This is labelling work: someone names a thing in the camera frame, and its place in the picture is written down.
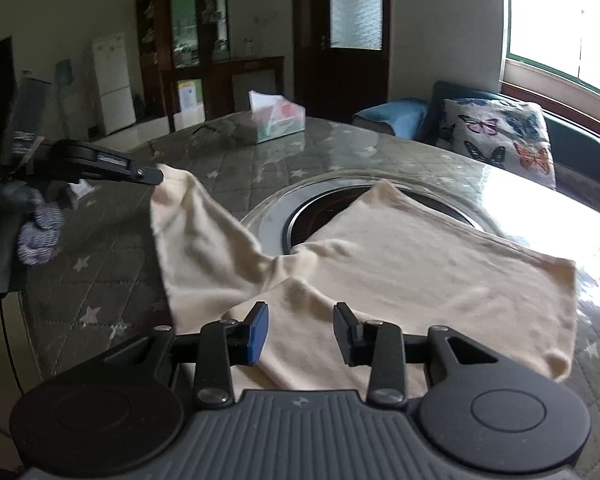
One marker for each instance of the dark wooden cabinet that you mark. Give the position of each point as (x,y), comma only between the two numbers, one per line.
(220,80)

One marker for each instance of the dark wooden door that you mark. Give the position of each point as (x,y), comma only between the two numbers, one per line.
(345,70)

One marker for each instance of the white refrigerator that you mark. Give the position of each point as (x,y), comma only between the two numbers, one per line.
(112,85)

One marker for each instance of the butterfly print pillow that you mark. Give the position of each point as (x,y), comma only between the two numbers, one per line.
(500,135)

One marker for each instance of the round built-in table cooker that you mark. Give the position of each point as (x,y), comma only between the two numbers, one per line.
(320,210)

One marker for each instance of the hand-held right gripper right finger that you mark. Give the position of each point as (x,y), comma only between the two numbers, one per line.
(350,340)

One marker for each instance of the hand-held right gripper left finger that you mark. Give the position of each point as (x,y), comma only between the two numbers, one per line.
(257,332)

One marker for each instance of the yellow green paper sheet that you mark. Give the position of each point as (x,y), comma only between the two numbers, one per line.
(190,94)

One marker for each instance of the blue corner sofa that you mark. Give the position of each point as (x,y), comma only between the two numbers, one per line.
(580,145)

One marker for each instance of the tissue box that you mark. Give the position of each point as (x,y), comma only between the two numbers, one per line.
(275,120)

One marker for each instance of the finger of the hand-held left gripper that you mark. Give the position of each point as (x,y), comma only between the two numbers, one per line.
(105,165)

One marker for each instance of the green framed window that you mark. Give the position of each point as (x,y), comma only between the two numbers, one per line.
(565,15)

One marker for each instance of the cream shirt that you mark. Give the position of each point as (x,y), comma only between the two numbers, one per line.
(405,285)

